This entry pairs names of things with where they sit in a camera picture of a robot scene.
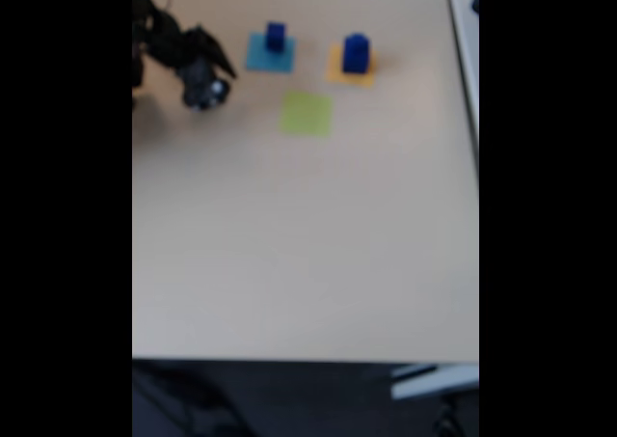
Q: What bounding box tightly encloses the blue square sheet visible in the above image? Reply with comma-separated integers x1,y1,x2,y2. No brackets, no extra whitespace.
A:
245,31,298,75

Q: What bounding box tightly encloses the green square sheet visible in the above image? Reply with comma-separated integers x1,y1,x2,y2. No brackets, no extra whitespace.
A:
279,91,335,140

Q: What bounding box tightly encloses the orange square sheet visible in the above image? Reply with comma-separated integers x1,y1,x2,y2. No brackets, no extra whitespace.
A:
326,42,378,90

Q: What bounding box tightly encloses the small blue cube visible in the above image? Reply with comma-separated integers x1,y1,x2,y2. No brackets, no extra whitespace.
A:
264,21,287,53

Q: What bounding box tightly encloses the large blue cube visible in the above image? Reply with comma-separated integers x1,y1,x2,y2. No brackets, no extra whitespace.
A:
341,33,372,75

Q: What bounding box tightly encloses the white neighbouring table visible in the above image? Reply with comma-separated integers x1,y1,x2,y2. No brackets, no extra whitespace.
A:
443,0,480,180

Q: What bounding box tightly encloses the white grey bar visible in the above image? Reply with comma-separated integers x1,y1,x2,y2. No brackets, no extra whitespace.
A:
389,364,480,400

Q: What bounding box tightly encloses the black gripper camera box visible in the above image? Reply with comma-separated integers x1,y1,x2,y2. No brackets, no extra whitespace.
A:
181,63,231,113

